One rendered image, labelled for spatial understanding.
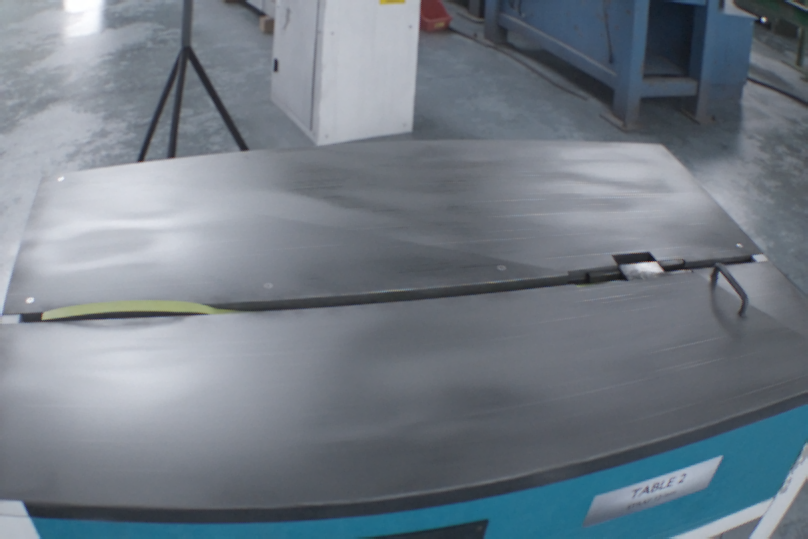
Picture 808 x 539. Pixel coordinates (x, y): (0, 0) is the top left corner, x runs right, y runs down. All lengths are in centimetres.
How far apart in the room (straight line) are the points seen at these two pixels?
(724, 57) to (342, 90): 216
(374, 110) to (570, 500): 227
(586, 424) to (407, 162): 47
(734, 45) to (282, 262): 356
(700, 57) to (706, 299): 285
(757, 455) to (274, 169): 66
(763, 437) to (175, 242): 65
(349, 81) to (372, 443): 219
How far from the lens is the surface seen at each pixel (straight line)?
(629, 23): 324
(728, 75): 419
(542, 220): 92
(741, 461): 81
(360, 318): 74
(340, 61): 270
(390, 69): 279
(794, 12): 572
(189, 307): 75
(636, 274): 87
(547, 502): 66
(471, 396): 67
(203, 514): 58
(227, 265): 81
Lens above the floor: 117
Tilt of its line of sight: 32 degrees down
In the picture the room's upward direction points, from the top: 4 degrees clockwise
